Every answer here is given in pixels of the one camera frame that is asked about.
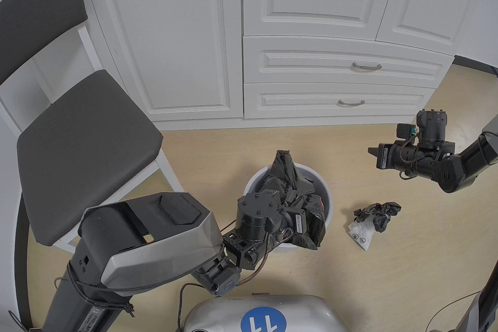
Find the clear printed wrapper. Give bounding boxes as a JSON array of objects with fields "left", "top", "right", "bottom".
[{"left": 347, "top": 219, "right": 376, "bottom": 252}]

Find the black plastic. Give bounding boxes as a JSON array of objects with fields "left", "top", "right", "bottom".
[{"left": 353, "top": 202, "right": 402, "bottom": 233}]

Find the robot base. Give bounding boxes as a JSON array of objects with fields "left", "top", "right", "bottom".
[{"left": 183, "top": 293, "right": 345, "bottom": 332}]

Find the black plastic bag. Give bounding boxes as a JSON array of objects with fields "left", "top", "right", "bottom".
[{"left": 258, "top": 149, "right": 328, "bottom": 252}]

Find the grey and white chair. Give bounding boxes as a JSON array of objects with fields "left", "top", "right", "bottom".
[{"left": 0, "top": 0, "right": 186, "bottom": 255}]

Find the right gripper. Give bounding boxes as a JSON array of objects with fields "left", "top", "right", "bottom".
[{"left": 368, "top": 140, "right": 421, "bottom": 172}]

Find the white trash bin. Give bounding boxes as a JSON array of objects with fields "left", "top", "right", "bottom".
[{"left": 243, "top": 163, "right": 334, "bottom": 250}]

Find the black cable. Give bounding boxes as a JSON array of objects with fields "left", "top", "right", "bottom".
[
  {"left": 426, "top": 291, "right": 484, "bottom": 332},
  {"left": 177, "top": 283, "right": 204, "bottom": 328}
]

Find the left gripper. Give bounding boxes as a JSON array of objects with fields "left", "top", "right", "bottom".
[{"left": 272, "top": 206, "right": 309, "bottom": 244}]

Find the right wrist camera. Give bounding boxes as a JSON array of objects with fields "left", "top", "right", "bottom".
[{"left": 396, "top": 123, "right": 418, "bottom": 141}]

